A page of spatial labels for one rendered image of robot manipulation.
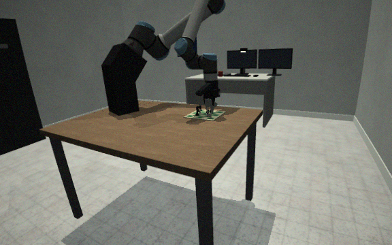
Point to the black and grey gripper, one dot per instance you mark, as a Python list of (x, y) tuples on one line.
[(210, 95)]

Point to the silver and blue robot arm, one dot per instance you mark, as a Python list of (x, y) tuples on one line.
[(183, 33)]

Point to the green and cream chessboard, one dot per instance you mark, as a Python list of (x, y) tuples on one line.
[(216, 114)]

